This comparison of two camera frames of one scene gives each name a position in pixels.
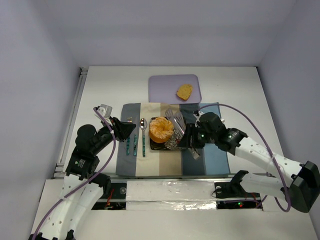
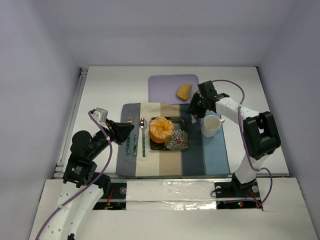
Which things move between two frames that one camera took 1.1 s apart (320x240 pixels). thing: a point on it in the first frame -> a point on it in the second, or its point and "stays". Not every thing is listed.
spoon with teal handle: (143, 124) stays
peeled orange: (161, 129) stays
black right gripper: (191, 136) -> (200, 102)
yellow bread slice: (184, 91) stays
